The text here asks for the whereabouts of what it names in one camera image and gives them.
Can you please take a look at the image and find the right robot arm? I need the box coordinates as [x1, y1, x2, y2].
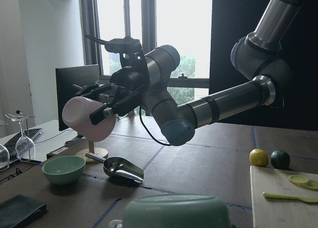
[62, 0, 318, 146]

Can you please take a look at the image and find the yellow lemon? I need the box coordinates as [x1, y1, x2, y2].
[249, 149, 268, 167]

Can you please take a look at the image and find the wooden mug tree stand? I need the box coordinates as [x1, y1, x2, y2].
[72, 82, 108, 163]

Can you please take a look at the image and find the black keyboard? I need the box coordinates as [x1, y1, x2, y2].
[4, 128, 43, 151]

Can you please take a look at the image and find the yellow plastic knife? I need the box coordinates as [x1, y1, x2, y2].
[262, 192, 318, 203]

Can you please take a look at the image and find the wooden cutting board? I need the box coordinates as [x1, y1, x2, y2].
[250, 166, 318, 228]

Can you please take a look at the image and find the green bowl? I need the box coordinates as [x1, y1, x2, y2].
[42, 155, 86, 185]

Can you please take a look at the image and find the black monitor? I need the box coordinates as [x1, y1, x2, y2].
[55, 64, 100, 132]

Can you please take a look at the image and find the pink cup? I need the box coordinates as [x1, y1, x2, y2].
[62, 96, 116, 142]

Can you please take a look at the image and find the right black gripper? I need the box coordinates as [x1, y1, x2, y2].
[75, 69, 149, 125]

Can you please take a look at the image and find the lemon slice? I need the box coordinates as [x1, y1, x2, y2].
[288, 174, 309, 185]
[302, 180, 318, 191]

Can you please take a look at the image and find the green cup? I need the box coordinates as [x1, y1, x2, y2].
[108, 194, 232, 228]

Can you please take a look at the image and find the grey folded cloth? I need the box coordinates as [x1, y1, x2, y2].
[0, 194, 47, 228]

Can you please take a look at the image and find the green avocado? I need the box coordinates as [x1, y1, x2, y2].
[270, 150, 290, 170]

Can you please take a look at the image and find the steel scoop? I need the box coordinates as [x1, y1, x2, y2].
[85, 152, 144, 184]

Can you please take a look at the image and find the wine glass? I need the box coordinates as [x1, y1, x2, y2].
[5, 111, 35, 161]

